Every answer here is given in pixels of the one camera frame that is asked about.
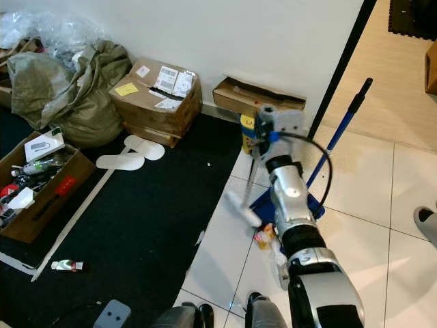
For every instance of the clear plastic bottle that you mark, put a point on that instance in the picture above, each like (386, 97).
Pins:
(41, 167)

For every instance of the robot left leg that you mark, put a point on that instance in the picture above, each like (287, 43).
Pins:
(181, 318)

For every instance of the orange snack packet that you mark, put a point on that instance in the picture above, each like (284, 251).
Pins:
(264, 237)

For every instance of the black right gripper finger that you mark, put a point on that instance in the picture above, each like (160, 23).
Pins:
(257, 130)
(254, 149)

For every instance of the black foam puzzle mat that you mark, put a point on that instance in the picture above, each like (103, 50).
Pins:
(413, 17)

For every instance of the clear plastic bag pile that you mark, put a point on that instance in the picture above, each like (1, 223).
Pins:
(54, 31)

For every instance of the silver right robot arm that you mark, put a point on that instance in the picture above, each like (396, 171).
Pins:
(290, 198)

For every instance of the robot right leg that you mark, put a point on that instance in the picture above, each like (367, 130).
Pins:
(266, 314)

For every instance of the open cardboard box of clutter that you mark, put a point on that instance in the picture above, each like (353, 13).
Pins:
(48, 208)

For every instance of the white product box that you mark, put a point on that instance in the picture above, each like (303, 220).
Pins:
(44, 145)

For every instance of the olive woven sack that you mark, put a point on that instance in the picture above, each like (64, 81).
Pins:
(68, 96)

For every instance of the yellow and blue bucket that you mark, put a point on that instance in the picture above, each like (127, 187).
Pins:
(248, 133)

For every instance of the long open cardboard box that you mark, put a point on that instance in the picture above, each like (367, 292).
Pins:
(235, 99)

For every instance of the cardboard box with shipping labels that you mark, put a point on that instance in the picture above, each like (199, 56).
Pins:
(150, 113)

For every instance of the tall brown cardboard box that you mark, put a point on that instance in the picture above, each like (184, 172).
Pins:
(431, 68)

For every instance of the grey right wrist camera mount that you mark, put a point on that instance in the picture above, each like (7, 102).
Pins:
(288, 123)

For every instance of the robot leg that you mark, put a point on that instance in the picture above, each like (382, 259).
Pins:
(266, 314)
(181, 318)

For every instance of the black floor mat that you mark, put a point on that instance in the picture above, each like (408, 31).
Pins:
(150, 225)

